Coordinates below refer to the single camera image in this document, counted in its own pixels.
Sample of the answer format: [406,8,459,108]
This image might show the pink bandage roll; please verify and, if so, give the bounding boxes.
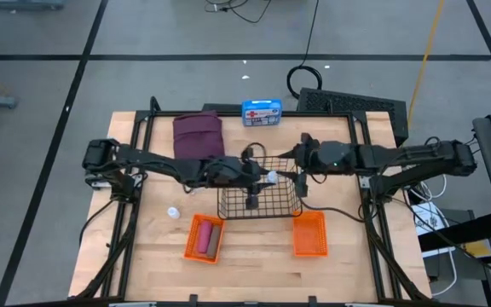
[197,220,213,255]

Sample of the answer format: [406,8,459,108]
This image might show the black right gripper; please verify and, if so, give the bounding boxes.
[276,140,360,179]

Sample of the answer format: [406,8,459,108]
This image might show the white cable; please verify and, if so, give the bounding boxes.
[418,168,460,298]

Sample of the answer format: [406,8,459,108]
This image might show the black right camera cable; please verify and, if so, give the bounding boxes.
[300,194,366,223]

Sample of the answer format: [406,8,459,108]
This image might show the orange plastic slotted basket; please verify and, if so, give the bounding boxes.
[292,210,329,258]
[183,212,226,265]

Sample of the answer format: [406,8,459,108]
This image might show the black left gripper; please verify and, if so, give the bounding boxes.
[206,155,272,194]

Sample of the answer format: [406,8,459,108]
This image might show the black coiled floor cable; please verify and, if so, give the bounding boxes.
[286,0,324,100]

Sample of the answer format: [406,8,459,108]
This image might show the blue first aid kit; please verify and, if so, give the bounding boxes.
[240,98,284,128]

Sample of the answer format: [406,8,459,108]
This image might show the black wire basket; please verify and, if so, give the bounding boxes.
[217,155,304,221]

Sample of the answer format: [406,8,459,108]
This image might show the maroon cloth bag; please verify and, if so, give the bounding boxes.
[172,109,226,161]

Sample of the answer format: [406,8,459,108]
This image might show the yellow hanging cable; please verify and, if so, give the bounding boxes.
[409,0,447,114]

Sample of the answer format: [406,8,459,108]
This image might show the black camera cable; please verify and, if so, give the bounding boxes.
[300,194,366,223]
[240,142,269,165]

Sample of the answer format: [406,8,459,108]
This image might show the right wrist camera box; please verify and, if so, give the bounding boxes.
[295,172,309,198]

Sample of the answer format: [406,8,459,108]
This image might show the white paper sheets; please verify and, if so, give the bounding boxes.
[411,202,447,257]

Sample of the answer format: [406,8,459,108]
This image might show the black aluminium table frame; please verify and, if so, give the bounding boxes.
[68,96,432,307]

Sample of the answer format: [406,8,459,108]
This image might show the black floor cable tangle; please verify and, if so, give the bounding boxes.
[205,0,272,25]

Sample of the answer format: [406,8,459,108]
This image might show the black left camera cable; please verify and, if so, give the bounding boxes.
[240,142,269,165]

